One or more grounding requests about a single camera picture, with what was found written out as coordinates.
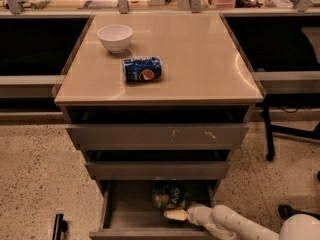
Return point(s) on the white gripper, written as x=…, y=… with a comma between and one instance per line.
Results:
x=194, y=213

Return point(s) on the green rice chip bag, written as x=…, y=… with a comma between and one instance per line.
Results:
x=169, y=196

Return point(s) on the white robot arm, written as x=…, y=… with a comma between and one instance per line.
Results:
x=225, y=224

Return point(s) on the bottom grey drawer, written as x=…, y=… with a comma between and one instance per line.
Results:
x=129, y=214

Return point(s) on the grey drawer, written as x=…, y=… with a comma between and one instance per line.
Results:
x=158, y=164
x=157, y=127
x=129, y=214

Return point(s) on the middle grey drawer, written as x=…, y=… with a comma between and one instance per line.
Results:
x=158, y=164

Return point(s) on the grey drawer cabinet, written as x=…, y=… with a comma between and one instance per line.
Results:
x=162, y=96

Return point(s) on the top grey drawer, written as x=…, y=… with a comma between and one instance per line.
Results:
x=157, y=127

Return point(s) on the black caster foot right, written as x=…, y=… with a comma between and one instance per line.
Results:
x=286, y=211

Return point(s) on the black object on floor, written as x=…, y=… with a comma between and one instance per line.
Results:
x=60, y=227

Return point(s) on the blue pepsi can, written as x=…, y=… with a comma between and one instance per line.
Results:
x=142, y=69

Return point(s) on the black chair leg with caster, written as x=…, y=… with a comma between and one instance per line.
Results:
x=270, y=129

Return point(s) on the white ceramic bowl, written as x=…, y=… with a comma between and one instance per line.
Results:
x=115, y=38

